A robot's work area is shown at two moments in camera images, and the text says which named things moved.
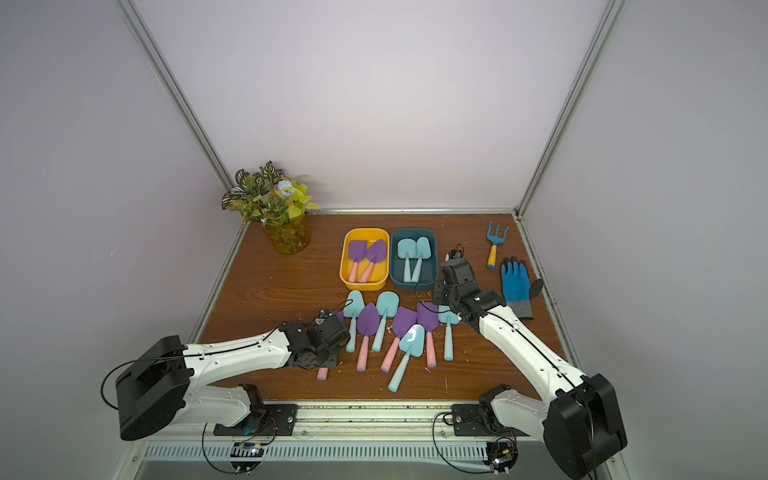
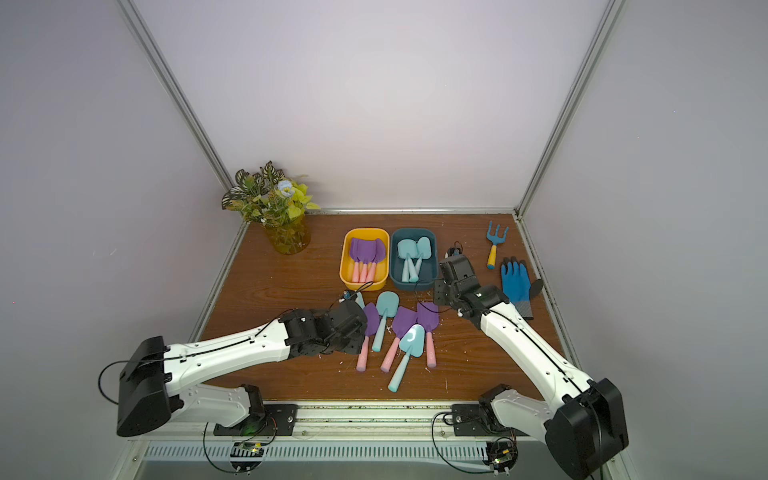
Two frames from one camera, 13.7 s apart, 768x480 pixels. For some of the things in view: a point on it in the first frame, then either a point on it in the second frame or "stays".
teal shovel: [448, 317] → [411, 270]
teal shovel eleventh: [423, 252] stays
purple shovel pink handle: [357, 252] stays
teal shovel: [407, 249] stays
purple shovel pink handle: [322, 372] → [366, 251]
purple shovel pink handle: [368, 322] stays
